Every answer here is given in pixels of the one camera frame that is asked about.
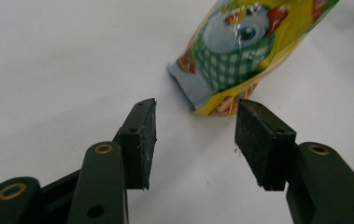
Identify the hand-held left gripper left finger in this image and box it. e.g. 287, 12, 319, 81
113, 98, 158, 191

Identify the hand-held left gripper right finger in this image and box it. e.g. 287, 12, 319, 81
234, 98, 297, 191

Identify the yellow green snack bag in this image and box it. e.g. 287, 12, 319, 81
167, 0, 341, 118

